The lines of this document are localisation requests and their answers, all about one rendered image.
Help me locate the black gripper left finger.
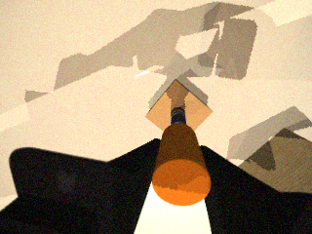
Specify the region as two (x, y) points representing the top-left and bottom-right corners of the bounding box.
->
(9, 138), (161, 234)

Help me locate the orange marker cap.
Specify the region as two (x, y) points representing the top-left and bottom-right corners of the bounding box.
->
(152, 123), (211, 206)

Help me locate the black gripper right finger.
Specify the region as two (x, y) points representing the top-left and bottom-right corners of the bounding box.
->
(200, 145), (312, 234)

